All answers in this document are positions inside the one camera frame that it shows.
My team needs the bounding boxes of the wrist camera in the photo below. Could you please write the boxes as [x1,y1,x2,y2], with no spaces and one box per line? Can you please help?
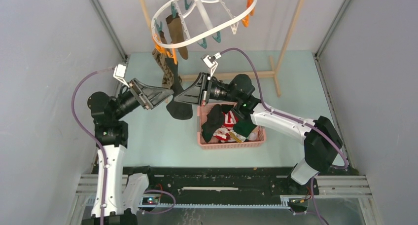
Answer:
[201,52,221,77]
[113,64,129,87]

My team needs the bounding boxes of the wooden hanger rack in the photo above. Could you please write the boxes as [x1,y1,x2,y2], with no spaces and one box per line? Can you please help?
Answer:
[135,0,309,103]

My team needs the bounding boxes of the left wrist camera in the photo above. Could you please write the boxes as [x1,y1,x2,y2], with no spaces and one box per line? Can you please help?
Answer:
[113,64,129,87]

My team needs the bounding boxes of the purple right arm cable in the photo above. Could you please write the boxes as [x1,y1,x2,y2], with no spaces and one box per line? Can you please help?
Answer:
[219,47,349,225]

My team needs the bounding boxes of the white oval clip hanger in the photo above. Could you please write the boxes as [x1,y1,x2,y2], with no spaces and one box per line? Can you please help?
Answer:
[149,0,258,50]

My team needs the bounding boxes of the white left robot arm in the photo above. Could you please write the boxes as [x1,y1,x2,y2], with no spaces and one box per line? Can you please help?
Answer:
[81,78,174,225]

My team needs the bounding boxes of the brown argyle sock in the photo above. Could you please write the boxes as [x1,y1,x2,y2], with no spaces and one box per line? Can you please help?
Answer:
[152,48,174,89]

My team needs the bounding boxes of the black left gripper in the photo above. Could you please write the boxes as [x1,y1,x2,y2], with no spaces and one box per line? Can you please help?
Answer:
[113,77,174,120]

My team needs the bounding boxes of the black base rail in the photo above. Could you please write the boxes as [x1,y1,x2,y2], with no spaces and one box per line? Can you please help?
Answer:
[91,166,327,206]

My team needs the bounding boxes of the red white striped sock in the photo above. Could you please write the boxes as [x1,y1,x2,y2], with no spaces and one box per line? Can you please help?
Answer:
[223,111,238,128]
[213,126,236,143]

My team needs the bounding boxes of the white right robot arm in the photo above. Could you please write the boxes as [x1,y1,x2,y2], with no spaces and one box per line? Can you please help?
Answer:
[174,73,348,194]

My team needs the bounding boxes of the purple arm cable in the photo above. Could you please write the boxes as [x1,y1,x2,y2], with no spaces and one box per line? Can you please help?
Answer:
[219,47,349,225]
[71,66,177,225]

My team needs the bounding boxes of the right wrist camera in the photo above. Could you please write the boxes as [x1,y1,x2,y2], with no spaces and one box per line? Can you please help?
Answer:
[201,52,221,77]

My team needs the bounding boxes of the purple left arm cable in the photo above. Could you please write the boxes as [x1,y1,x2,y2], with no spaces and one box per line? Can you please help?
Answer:
[71,66,177,225]

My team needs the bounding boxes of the black sock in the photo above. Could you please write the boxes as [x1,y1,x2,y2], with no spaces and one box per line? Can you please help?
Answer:
[201,104,225,143]
[165,58,193,120]

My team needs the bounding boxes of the pink plastic basket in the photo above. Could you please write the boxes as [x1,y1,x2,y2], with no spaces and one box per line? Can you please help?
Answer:
[197,103,266,150]

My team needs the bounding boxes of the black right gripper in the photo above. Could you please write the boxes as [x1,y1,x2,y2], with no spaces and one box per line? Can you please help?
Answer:
[174,74,240,108]

